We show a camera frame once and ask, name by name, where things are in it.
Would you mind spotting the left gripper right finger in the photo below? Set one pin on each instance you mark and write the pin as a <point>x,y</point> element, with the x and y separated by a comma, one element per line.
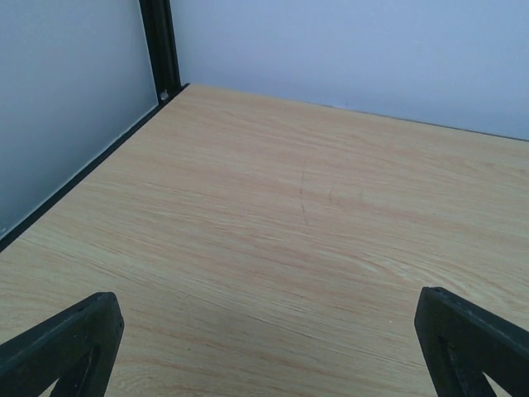
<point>464,346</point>

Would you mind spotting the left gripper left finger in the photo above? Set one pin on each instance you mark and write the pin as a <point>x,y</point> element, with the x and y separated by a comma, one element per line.
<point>72,353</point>

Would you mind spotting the black aluminium frame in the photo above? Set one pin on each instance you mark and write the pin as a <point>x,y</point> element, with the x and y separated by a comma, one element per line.
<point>79,77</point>

